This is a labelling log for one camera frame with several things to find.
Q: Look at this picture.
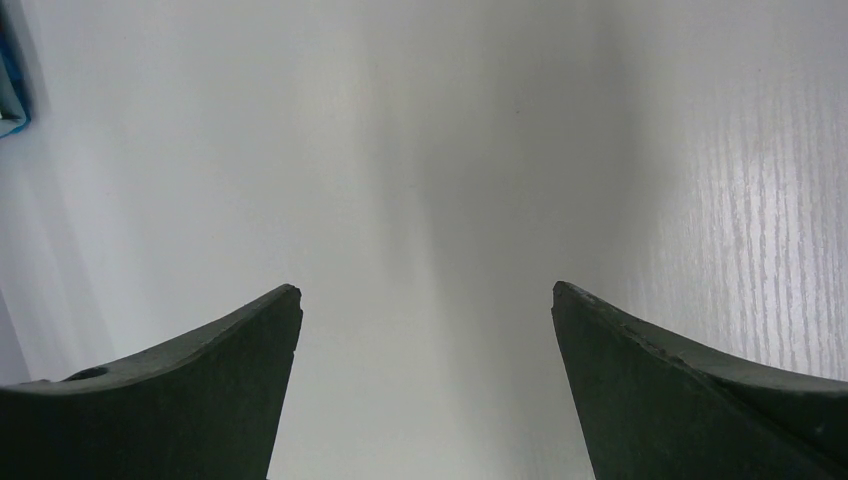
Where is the folded blue t shirt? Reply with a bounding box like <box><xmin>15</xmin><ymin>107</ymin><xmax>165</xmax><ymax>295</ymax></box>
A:
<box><xmin>1</xmin><ymin>12</ymin><xmax>32</xmax><ymax>138</ymax></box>

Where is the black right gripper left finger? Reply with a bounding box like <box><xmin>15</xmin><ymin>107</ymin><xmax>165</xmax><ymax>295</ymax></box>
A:
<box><xmin>1</xmin><ymin>285</ymin><xmax>303</xmax><ymax>479</ymax></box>

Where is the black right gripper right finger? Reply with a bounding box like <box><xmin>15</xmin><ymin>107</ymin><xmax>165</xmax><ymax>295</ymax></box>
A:
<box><xmin>552</xmin><ymin>281</ymin><xmax>847</xmax><ymax>479</ymax></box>

